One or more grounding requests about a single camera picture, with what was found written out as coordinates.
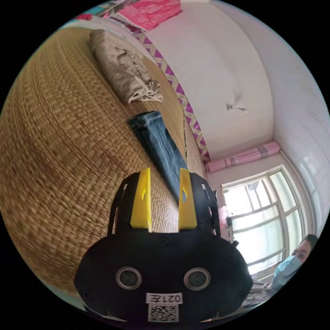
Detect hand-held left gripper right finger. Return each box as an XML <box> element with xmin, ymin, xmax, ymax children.
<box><xmin>178</xmin><ymin>168</ymin><xmax>198</xmax><ymax>231</ymax></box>

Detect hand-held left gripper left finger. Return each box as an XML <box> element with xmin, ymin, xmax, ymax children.
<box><xmin>130</xmin><ymin>167</ymin><xmax>152</xmax><ymax>232</ymax></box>

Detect blue jeans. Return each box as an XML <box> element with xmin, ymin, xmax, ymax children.
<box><xmin>128</xmin><ymin>111</ymin><xmax>189</xmax><ymax>205</ymax></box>

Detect pink striped curtain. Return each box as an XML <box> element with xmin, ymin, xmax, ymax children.
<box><xmin>207</xmin><ymin>141</ymin><xmax>282</xmax><ymax>173</ymax></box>

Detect window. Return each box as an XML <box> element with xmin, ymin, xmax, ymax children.
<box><xmin>221</xmin><ymin>165</ymin><xmax>314</xmax><ymax>280</ymax></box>

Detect bed with woven mat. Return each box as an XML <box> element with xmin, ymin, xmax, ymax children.
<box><xmin>0</xmin><ymin>14</ymin><xmax>211</xmax><ymax>311</ymax></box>

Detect person's body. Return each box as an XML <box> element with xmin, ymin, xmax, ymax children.
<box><xmin>241</xmin><ymin>234</ymin><xmax>319</xmax><ymax>309</ymax></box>

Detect beige trousers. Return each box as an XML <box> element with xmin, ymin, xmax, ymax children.
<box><xmin>89</xmin><ymin>29</ymin><xmax>164</xmax><ymax>105</ymax></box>

